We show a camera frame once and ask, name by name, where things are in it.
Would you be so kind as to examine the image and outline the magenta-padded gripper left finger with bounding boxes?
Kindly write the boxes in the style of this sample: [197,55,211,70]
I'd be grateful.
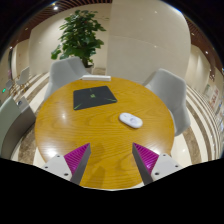
[41,142,92,186]

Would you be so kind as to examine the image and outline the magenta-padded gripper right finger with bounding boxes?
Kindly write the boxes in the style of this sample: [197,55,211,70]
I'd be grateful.
[132,142,184,186]

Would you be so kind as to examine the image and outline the white printed computer mouse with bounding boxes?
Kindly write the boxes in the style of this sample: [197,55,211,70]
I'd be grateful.
[118,112,144,130]

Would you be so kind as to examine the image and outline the black mouse pad green lines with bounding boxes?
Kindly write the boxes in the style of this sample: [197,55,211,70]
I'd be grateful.
[72,85,118,111]

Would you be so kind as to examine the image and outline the grey-green shell chair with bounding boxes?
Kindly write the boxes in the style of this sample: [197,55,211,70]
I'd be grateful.
[0,95,37,160]

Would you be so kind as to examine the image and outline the light grey shell chair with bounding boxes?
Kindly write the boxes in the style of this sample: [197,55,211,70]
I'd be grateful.
[44,56,91,101]
[143,68,192,137]

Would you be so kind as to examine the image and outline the white power strip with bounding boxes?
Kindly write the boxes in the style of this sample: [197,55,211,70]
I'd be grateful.
[81,74,112,82]

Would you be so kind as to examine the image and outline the small white chair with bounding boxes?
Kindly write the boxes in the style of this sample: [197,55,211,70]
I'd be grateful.
[14,66,31,92]

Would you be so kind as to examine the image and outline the large green potted plant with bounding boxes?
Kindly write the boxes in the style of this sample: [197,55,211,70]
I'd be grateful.
[50,9,107,74]

